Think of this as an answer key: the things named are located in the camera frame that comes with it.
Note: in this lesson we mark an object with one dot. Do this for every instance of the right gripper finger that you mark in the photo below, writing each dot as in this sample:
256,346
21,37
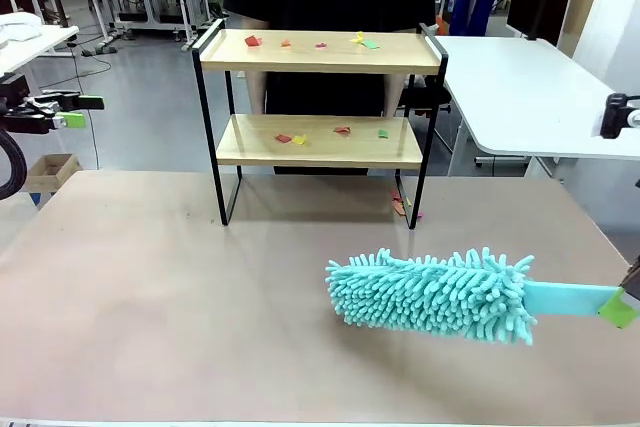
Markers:
619,309
632,279

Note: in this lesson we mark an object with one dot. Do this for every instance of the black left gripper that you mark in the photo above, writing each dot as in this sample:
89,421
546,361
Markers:
25,119

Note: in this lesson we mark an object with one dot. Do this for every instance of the teal chenille duster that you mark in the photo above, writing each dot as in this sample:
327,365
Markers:
425,297

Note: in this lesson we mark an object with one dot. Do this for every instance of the person's left forearm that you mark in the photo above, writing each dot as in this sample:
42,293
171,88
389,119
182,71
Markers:
394,94

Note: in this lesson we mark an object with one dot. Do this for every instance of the person's right forearm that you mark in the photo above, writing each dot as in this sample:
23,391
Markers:
257,92

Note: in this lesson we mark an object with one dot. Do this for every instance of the black metal wooden shelf rack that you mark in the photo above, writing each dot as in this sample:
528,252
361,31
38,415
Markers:
300,59

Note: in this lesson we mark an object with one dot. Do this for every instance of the open cardboard box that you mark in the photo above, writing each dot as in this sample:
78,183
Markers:
50,174

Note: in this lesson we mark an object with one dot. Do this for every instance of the white rectangular lab table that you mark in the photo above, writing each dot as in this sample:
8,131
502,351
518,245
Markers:
35,44

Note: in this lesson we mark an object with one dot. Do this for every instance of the white crumpled cloth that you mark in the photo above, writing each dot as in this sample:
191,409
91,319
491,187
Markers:
17,27

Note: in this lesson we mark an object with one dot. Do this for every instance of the red paper scrap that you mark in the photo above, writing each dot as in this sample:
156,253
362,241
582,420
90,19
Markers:
396,195
252,41
283,138
342,130

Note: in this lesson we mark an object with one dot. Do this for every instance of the white rounded side table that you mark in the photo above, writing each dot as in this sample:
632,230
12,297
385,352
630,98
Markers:
530,97

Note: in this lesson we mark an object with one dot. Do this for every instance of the black office chair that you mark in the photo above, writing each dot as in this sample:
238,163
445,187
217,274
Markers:
430,97

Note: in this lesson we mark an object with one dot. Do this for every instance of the green paper scrap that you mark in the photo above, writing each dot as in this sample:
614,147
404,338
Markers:
383,134
371,45

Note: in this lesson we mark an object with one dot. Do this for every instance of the black computer monitor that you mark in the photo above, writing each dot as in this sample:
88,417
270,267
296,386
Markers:
525,2

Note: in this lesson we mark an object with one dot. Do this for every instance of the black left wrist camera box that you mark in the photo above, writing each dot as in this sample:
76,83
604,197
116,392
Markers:
12,88

